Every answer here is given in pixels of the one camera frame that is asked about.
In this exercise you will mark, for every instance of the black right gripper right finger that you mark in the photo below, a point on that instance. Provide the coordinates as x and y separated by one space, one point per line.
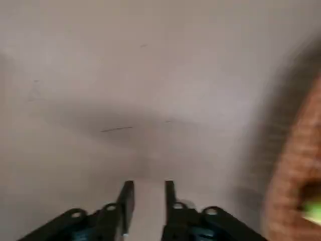
190 223

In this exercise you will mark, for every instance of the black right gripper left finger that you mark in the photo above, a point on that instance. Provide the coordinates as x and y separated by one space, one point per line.
118 221

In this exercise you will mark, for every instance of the brown wicker basket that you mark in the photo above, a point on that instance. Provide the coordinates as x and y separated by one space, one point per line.
296 175

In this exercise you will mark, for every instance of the yellow banana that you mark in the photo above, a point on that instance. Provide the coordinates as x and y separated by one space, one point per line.
312 209

